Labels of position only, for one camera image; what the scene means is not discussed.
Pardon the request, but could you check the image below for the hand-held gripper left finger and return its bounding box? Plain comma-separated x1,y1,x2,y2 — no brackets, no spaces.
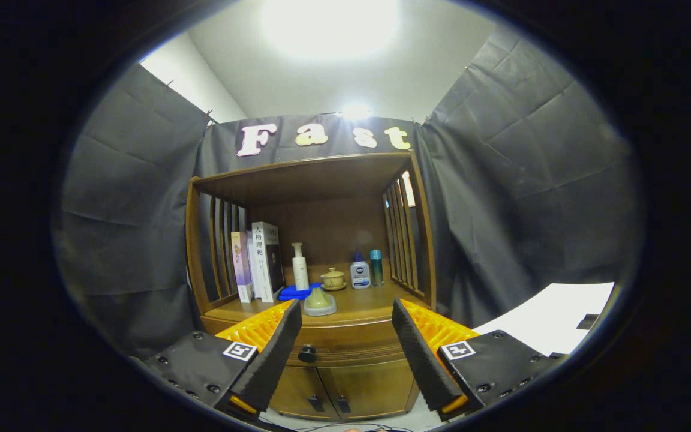
145,298,303,421

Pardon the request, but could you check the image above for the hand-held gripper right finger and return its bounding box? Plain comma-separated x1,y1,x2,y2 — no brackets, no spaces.
391,298,568,421

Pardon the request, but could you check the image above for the wooden drawer with black knob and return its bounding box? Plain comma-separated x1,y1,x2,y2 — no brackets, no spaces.
289,327,406,364

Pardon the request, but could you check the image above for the green item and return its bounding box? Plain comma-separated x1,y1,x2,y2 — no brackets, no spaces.
304,283,338,317

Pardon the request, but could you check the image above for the wooden cabinet door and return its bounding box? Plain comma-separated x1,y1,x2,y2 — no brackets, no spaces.
322,359,419,419
269,365,337,419

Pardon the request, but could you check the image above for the wooden countertop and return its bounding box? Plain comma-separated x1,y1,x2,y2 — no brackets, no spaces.
202,279,427,328

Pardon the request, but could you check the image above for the brown wooden cabinet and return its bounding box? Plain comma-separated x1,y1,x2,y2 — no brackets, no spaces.
185,150,437,421

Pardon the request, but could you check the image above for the folded blue cloth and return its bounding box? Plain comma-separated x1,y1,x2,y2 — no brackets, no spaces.
278,283,322,301

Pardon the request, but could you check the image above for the thick white book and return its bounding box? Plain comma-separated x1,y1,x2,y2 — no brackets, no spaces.
251,221,286,303

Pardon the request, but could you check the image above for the purple book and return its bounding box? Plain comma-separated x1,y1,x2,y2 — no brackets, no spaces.
231,231,254,304

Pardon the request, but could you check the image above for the white bottle with blue pump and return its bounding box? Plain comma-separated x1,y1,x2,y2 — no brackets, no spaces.
350,252,372,290

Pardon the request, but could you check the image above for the white table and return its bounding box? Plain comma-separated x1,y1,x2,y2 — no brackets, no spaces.
471,282,616,356

